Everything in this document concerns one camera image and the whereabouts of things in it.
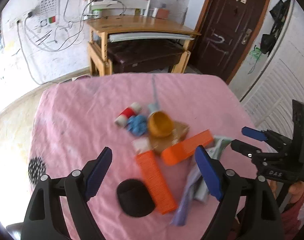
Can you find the purple grey plastic bag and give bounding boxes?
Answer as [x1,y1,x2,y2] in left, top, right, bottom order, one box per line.
[170,135,233,226]

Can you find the long orange box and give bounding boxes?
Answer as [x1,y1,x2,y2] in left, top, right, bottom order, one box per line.
[161,129,214,166]

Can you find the brown paper mailer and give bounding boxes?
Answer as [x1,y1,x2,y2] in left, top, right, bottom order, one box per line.
[149,121,189,155]

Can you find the orange plastic cup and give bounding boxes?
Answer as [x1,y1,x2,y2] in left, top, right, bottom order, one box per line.
[147,111,174,138]

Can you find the blue scrap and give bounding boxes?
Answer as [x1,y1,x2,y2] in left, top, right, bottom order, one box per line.
[126,114,147,137]

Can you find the red white paper roll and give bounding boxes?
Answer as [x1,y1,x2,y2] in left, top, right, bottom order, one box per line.
[114,102,142,128]

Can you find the person right hand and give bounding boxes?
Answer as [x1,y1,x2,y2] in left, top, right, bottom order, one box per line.
[269,180,304,209]

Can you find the white louvered cabinet door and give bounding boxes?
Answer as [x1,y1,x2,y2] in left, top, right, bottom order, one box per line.
[242,2,304,138]

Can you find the black spiky ball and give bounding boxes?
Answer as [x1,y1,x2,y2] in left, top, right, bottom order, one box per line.
[28,157,46,186]

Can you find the pink tablecloth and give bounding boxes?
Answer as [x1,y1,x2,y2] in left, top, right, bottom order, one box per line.
[28,74,265,239]

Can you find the black round cap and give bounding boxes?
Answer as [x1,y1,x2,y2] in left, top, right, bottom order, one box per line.
[117,179,156,218]

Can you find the black bag on hook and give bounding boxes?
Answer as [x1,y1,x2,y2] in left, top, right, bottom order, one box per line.
[260,0,291,55]

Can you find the brown entrance door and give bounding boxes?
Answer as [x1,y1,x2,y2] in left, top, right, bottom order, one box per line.
[190,0,270,83]

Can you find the purple foot massage mat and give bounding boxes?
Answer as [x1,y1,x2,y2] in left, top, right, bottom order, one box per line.
[60,75,91,83]

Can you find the dark brown tufted bench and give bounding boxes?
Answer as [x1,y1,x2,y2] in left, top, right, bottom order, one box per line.
[107,39,185,73]

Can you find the pink box on desk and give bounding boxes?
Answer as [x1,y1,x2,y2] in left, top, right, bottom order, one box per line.
[156,8,170,20]

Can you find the wooden desk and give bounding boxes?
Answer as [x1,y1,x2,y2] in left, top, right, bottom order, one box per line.
[86,15,199,76]

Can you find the eye chart poster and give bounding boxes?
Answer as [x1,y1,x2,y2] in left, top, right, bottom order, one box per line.
[38,0,59,28]

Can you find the white cables on wall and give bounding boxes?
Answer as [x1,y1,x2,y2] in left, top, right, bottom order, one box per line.
[16,0,127,86]

